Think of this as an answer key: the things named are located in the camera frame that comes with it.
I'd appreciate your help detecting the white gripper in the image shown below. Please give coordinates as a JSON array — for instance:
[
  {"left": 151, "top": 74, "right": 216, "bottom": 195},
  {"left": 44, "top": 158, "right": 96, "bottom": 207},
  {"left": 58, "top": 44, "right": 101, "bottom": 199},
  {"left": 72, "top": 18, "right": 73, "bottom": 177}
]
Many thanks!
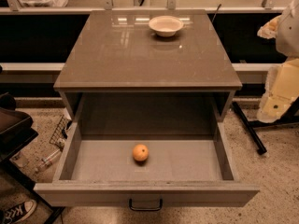
[{"left": 257, "top": 16, "right": 299, "bottom": 123}]

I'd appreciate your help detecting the wire mesh basket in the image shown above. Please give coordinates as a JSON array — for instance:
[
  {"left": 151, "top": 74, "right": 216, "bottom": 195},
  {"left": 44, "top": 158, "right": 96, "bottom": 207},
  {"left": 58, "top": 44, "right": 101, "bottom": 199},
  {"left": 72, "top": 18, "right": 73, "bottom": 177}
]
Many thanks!
[{"left": 50, "top": 116, "right": 72, "bottom": 149}]

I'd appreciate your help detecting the white paper bowl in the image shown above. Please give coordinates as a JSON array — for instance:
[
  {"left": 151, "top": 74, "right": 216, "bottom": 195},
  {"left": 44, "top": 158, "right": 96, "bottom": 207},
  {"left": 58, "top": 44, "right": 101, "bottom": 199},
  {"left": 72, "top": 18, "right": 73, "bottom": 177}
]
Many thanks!
[{"left": 149, "top": 16, "right": 184, "bottom": 37}]

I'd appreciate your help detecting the open grey top drawer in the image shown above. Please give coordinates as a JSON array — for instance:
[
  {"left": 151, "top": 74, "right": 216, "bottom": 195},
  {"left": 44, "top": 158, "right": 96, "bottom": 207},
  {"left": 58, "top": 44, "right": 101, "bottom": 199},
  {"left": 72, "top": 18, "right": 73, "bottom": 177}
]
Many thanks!
[{"left": 35, "top": 93, "right": 259, "bottom": 208}]

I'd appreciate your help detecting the clear plastic bottle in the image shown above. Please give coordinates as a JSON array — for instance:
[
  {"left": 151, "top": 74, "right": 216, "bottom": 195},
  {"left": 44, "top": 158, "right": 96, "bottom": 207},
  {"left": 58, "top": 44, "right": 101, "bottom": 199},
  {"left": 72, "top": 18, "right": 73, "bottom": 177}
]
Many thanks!
[{"left": 35, "top": 149, "right": 62, "bottom": 173}]

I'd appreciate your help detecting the black metal stand base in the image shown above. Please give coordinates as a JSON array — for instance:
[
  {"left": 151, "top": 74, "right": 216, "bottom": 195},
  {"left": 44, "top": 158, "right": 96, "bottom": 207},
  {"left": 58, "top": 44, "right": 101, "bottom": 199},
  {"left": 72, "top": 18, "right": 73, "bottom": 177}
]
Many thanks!
[{"left": 232, "top": 98, "right": 299, "bottom": 155}]

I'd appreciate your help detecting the black and white sneaker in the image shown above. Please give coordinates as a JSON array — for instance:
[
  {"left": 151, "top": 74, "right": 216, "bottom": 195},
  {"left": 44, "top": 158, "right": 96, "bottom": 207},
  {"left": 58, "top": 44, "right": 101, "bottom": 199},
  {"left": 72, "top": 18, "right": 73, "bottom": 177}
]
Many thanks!
[{"left": 0, "top": 200, "right": 37, "bottom": 224}]

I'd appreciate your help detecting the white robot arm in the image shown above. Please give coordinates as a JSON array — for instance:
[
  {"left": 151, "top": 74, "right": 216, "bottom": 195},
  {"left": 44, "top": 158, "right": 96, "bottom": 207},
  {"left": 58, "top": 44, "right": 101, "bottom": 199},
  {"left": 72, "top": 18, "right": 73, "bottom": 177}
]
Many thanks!
[{"left": 257, "top": 0, "right": 299, "bottom": 123}]

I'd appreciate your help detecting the orange fruit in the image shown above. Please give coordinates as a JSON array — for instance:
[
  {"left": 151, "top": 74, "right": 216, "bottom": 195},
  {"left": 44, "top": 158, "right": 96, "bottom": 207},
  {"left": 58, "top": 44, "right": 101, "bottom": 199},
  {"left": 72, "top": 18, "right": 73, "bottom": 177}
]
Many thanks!
[{"left": 133, "top": 144, "right": 149, "bottom": 161}]

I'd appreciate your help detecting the black drawer handle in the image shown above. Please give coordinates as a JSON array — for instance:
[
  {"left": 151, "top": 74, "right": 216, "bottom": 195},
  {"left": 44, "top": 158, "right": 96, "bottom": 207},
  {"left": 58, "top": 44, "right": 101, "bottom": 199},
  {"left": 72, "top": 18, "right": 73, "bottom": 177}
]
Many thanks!
[{"left": 128, "top": 199, "right": 164, "bottom": 212}]

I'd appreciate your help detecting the grey cabinet with counter top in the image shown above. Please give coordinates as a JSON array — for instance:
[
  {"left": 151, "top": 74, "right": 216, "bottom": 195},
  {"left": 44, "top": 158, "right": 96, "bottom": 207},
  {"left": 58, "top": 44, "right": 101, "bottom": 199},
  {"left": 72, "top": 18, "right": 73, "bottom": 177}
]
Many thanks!
[{"left": 54, "top": 9, "right": 242, "bottom": 115}]

